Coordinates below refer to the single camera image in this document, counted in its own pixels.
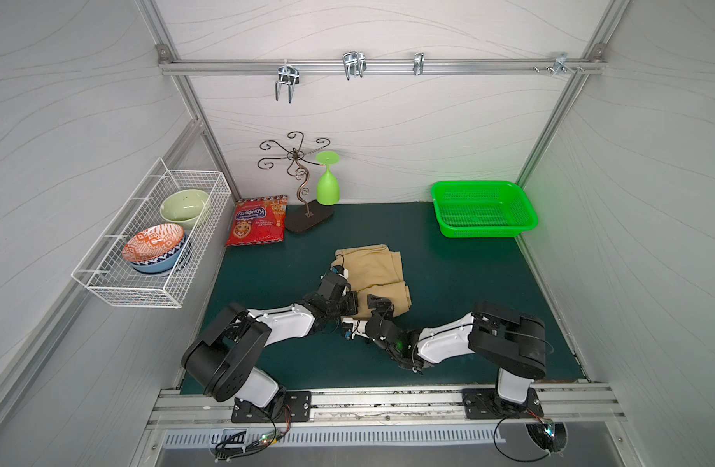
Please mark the right end metal hook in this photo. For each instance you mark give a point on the right end metal hook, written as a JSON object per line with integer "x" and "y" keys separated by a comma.
{"x": 559, "y": 66}

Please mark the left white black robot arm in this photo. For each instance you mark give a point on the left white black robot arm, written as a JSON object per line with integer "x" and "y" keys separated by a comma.
{"x": 223, "y": 357}

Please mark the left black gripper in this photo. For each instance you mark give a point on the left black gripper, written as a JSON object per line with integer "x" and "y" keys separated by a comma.
{"x": 339, "y": 286}

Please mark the double prong metal hook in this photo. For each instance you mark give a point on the double prong metal hook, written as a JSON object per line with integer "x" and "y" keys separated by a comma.
{"x": 288, "y": 77}

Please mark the left black mount plate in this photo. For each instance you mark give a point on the left black mount plate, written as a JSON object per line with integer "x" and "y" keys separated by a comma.
{"x": 294, "y": 406}

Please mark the black mount plate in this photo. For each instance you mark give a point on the black mount plate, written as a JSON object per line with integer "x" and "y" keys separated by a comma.
{"x": 294, "y": 406}
{"x": 485, "y": 404}

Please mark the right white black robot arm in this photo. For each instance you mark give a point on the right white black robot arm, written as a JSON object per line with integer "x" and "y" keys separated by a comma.
{"x": 515, "y": 342}

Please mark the dark green table mat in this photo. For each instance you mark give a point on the dark green table mat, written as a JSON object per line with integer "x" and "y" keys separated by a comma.
{"x": 446, "y": 277}

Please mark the red snack bag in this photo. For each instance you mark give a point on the red snack bag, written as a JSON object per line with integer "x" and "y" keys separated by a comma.
{"x": 258, "y": 221}

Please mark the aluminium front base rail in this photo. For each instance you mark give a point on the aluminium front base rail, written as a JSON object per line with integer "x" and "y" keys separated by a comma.
{"x": 393, "y": 405}

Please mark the small metal bracket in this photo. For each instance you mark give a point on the small metal bracket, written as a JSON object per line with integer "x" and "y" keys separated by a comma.
{"x": 418, "y": 64}

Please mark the right black mount plate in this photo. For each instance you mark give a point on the right black mount plate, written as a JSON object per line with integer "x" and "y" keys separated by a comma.
{"x": 485, "y": 404}

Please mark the green plastic goblet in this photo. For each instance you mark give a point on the green plastic goblet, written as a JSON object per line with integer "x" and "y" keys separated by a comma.
{"x": 328, "y": 189}

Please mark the white wire wall basket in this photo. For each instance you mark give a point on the white wire wall basket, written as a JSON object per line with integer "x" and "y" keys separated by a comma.
{"x": 103, "y": 272}

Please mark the aluminium top rail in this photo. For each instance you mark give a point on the aluminium top rail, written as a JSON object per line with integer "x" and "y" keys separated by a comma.
{"x": 375, "y": 67}

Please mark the white vent grille strip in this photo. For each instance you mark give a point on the white vent grille strip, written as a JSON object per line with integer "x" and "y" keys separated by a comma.
{"x": 342, "y": 436}

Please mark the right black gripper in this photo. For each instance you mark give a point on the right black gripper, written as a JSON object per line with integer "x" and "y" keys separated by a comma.
{"x": 378, "y": 311}

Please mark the dark metal scroll stand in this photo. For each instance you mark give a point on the dark metal scroll stand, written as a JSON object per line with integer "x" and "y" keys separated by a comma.
{"x": 311, "y": 213}

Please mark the metal clip hook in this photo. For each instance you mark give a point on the metal clip hook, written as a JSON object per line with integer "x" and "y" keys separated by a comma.
{"x": 354, "y": 64}

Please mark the tan long pants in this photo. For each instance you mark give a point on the tan long pants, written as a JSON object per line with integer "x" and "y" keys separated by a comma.
{"x": 375, "y": 270}

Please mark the light green ceramic bowl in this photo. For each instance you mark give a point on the light green ceramic bowl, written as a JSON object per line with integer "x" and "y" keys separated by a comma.
{"x": 185, "y": 208}

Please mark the green plastic basket tray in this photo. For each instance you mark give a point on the green plastic basket tray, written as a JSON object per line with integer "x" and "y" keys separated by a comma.
{"x": 482, "y": 209}

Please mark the orange blue patterned bowl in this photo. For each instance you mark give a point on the orange blue patterned bowl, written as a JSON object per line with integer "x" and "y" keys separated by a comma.
{"x": 155, "y": 249}

